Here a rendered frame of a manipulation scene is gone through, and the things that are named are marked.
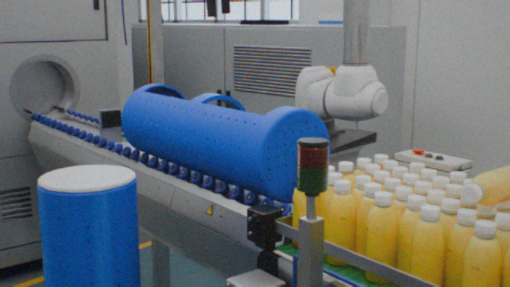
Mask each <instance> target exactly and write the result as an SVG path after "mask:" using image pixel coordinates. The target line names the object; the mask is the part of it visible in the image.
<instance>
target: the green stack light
mask: <svg viewBox="0 0 510 287"><path fill-rule="evenodd" d="M296 189H297V190H298V191H300V192H303V193H308V194H318V193H323V192H327V191H328V190H329V166H328V167H325V168H321V169H307V168H301V167H299V166H298V165H296Z"/></svg>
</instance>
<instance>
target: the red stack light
mask: <svg viewBox="0 0 510 287"><path fill-rule="evenodd" d="M296 160H297V162H296V163H297V165H298V166H299V167H301V168H307V169H321V168H325V167H328V165H329V145H328V146H326V147H324V148H304V147H301V146H299V145H298V144H297V159H296Z"/></svg>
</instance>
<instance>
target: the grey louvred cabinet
mask: <svg viewBox="0 0 510 287"><path fill-rule="evenodd" d="M131 34H132V47H131V53H133V72H134V92H135V91H136V90H138V88H140V87H142V86H144V85H147V84H148V66H147V44H146V24H133V26H132V27H131ZM406 40H407V26H386V25H370V61H369V65H372V66H373V68H374V70H375V72H376V76H377V79H378V81H379V82H380V83H381V84H383V85H384V86H385V88H386V91H387V94H388V98H389V101H388V105H387V107H386V110H385V112H384V113H383V114H381V115H379V116H377V117H375V118H372V119H369V120H365V121H346V120H341V119H337V118H335V126H339V127H342V128H347V129H354V130H360V131H372V132H376V142H373V143H369V144H365V150H358V158H369V159H371V163H373V162H374V156H375V155H376V154H384V155H387V156H388V157H389V159H388V160H395V159H394V155H395V153H400V149H401V118H403V102H404V86H405V56H406ZM162 43H163V68H164V85H168V86H171V87H174V88H176V90H178V91H179V92H181V93H182V94H183V96H184V97H185V99H186V100H192V99H194V98H195V97H197V96H200V95H203V94H206V93H214V94H219V95H224V96H230V97H232V98H234V99H236V100H237V101H238V102H240V103H241V104H242V106H243V107H244V109H245V110H246V112H249V113H253V114H258V115H266V114H268V113H269V112H271V111H272V110H274V109H275V108H278V107H281V106H293V107H296V106H295V88H296V83H297V80H298V76H299V74H300V73H301V72H302V69H303V68H309V67H314V66H326V67H327V68H329V69H330V71H331V72H332V73H333V77H335V73H336V71H337V69H338V67H339V66H340V65H342V26H319V25H303V24H289V25H240V24H162ZM373 164H374V163H373Z"/></svg>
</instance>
